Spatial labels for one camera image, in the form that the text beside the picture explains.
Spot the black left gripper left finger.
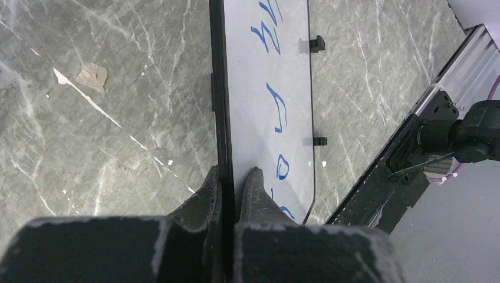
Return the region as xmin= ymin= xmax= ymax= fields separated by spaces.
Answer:
xmin=1 ymin=167 xmax=222 ymax=282

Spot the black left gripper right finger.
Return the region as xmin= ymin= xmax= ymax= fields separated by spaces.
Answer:
xmin=233 ymin=167 xmax=406 ymax=282

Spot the white whiteboard black frame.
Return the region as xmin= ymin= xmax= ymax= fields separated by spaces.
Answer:
xmin=209 ymin=1 xmax=316 ymax=282

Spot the torn brown tape patch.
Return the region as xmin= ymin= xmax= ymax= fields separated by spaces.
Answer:
xmin=75 ymin=62 xmax=108 ymax=94

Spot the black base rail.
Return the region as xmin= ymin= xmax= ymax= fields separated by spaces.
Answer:
xmin=328 ymin=25 xmax=499 ymax=232

